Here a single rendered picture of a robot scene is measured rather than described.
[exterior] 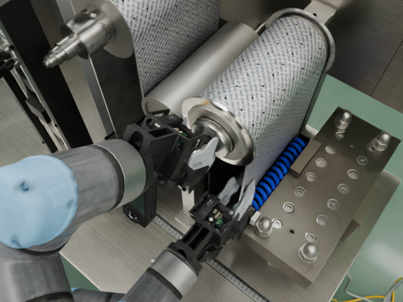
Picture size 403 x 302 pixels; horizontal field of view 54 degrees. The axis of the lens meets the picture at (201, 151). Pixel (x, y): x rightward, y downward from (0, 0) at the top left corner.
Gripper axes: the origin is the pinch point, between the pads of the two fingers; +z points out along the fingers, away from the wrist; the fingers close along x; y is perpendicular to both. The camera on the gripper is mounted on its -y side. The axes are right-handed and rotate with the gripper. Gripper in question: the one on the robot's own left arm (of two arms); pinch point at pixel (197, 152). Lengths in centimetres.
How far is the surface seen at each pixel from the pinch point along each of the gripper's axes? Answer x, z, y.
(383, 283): -60, 121, -59
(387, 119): -23, 185, -5
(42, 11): 67, 23, -2
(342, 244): -29.0, 33.9, -14.5
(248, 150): -7.1, 1.0, 4.7
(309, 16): -1.4, 16.6, 25.7
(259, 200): -9.9, 18.0, -9.6
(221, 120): -2.0, -1.9, 7.5
